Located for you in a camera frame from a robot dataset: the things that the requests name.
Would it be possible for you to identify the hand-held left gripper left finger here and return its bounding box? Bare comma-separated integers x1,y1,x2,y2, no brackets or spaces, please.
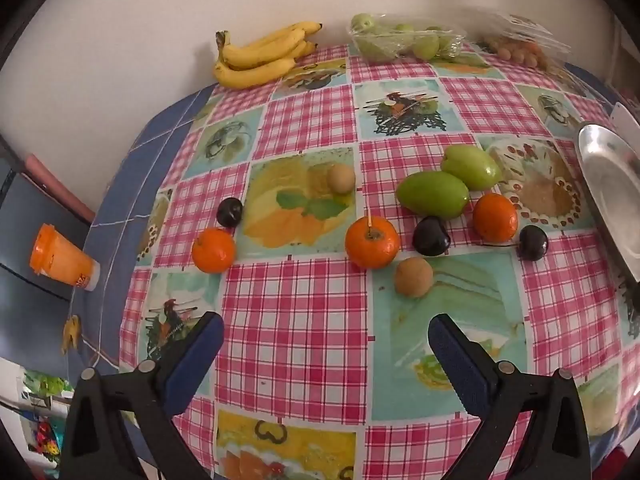
59,311,226,480

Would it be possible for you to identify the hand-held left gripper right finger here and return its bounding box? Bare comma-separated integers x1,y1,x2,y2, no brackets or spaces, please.
428,313,593,480

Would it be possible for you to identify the brown longan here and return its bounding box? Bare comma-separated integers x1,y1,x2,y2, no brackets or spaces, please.
327,163,356,194
395,256,434,298

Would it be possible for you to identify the orange tangerine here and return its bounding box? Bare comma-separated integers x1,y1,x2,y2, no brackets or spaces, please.
345,216,401,270
192,227,237,274
472,193,519,241

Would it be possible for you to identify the dark cherry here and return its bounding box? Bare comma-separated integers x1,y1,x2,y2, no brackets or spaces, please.
480,225,549,261
412,216,451,257
216,197,244,227

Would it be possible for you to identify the green mango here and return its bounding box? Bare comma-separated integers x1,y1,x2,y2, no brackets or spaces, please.
396,171,471,219
441,145,502,191

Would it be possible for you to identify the round metal tray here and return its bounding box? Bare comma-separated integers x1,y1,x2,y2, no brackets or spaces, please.
577,122,640,283

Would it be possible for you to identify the pink checked printed tablecloth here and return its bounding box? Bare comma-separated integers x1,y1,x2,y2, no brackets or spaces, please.
117,42,640,480

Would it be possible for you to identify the yellow paper scrap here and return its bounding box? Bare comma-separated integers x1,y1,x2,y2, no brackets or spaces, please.
61,315,83,356

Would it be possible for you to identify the colourful printed bag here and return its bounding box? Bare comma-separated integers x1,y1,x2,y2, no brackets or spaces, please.
20,367,76,461

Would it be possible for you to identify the orange plastic cup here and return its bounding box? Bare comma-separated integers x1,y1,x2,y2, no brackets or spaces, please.
28,223,101,292

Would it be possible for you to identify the white card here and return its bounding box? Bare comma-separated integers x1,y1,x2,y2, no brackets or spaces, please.
611,102,640,148

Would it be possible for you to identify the yellow banana bunch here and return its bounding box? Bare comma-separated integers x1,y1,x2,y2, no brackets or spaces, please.
214,21,323,90

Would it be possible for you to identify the plastic bag of brown longans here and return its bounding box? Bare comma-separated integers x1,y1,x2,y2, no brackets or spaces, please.
470,7,573,71

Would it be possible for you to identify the plastic bag of green apples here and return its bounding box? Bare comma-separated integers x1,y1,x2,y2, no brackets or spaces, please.
348,11,468,64

